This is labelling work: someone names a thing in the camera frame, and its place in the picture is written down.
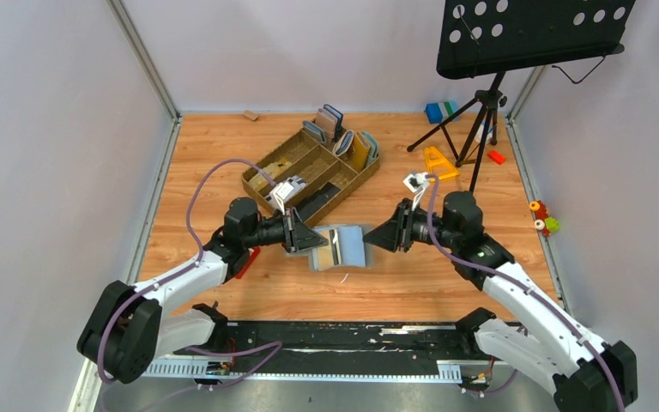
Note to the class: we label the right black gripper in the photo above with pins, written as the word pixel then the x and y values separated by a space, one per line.
pixel 403 226

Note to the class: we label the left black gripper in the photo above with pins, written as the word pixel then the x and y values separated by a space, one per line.
pixel 293 230

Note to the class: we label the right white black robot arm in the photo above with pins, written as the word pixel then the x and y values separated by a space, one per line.
pixel 579 369

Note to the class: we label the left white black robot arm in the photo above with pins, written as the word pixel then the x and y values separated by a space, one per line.
pixel 131 325

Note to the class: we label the gold card magnetic stripe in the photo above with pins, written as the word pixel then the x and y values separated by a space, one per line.
pixel 330 255

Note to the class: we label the black white cards stack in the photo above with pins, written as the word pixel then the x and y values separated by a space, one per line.
pixel 295 185

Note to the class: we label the tan card in basket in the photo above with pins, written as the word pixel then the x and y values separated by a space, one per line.
pixel 272 170

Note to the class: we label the yellow card holder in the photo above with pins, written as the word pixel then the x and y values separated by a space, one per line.
pixel 359 151

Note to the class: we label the blue tan card holder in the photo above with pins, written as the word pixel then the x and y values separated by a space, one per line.
pixel 329 120

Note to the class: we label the woven divided basket tray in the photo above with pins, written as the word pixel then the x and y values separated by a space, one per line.
pixel 313 162

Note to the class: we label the yellow triangular toy block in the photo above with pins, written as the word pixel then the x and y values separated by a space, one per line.
pixel 439 165

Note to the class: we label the blue green toy block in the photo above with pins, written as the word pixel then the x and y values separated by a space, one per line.
pixel 438 112

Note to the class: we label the small red toy brick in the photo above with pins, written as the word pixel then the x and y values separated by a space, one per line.
pixel 496 157

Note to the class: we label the small cardboard scrap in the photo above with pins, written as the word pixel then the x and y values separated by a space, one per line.
pixel 252 116

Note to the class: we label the red green toy figure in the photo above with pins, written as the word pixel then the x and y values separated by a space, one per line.
pixel 543 221

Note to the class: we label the black music stand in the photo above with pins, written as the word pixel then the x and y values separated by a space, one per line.
pixel 488 37

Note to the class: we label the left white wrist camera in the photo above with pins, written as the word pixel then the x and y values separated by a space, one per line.
pixel 277 203

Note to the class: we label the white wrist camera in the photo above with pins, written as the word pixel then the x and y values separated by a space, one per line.
pixel 277 203
pixel 418 184

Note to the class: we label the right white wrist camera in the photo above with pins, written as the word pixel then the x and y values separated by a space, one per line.
pixel 418 184

